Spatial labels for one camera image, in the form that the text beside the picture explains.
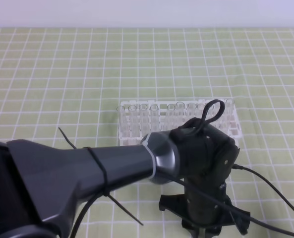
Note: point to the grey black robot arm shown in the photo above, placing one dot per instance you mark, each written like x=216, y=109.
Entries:
x=41, y=187

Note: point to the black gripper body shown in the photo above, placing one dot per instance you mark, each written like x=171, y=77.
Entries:
x=206, y=160

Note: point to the clear test tube far right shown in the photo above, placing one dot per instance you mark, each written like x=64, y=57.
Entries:
x=229, y=111

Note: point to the white test tube rack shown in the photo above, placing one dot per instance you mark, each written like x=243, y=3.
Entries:
x=234, y=131

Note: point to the clear test tube far left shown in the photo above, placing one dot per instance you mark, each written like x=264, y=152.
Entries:
x=123, y=122

